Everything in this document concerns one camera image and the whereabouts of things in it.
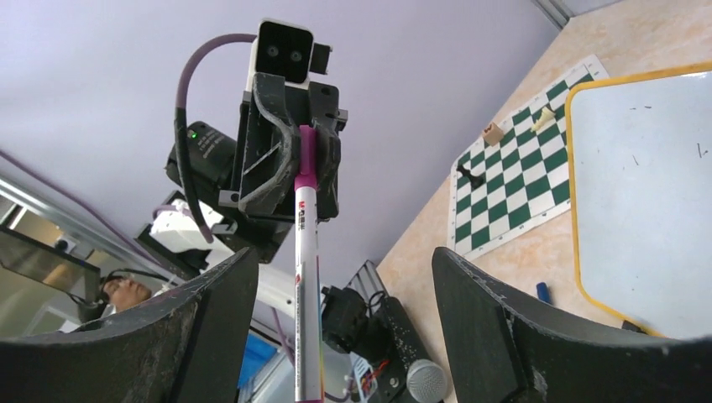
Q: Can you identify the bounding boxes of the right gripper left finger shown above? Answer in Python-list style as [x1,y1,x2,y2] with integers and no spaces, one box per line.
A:
[1,249,259,402]

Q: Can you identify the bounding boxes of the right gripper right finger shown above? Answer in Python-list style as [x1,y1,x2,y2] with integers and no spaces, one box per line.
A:
[432,247,711,402]

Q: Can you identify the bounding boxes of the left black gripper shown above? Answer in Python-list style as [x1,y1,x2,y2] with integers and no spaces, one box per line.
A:
[217,73,348,222]

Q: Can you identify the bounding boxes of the magenta marker body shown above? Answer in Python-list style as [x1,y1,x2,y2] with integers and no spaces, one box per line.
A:
[293,186,326,403]

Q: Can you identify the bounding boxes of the magenta marker cap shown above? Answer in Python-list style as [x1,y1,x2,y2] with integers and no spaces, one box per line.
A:
[294,125,317,190]

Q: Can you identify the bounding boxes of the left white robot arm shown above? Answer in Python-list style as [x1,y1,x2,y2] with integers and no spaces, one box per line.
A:
[137,73,348,315]

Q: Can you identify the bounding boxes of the yellow-framed whiteboard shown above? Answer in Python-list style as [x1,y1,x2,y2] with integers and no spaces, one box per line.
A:
[565,62,711,339]

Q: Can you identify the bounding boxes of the blue capped marker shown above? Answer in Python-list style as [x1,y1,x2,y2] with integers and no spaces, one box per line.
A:
[536,282,552,305]

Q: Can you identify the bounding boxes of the grey microphone ball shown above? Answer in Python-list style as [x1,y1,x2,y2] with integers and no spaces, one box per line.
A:
[406,359,448,403]

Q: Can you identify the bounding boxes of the person operator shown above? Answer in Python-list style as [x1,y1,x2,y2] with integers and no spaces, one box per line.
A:
[102,275,153,313]

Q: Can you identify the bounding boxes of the green white chess mat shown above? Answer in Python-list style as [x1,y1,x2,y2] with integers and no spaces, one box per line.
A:
[448,55,609,259]

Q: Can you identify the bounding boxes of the black chess piece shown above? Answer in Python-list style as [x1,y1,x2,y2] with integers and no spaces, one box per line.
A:
[456,165,484,191]

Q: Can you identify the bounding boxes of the wooden cube chess piece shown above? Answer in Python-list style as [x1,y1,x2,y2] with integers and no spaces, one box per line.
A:
[482,123,505,147]

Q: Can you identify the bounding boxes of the cream chess piece middle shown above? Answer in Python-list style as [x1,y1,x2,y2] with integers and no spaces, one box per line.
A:
[531,107,556,133]

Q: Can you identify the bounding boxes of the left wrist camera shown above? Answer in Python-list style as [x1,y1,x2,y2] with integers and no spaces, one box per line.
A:
[245,18,332,92]

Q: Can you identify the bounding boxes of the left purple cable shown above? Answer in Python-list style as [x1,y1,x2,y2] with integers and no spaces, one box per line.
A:
[174,33,258,244]

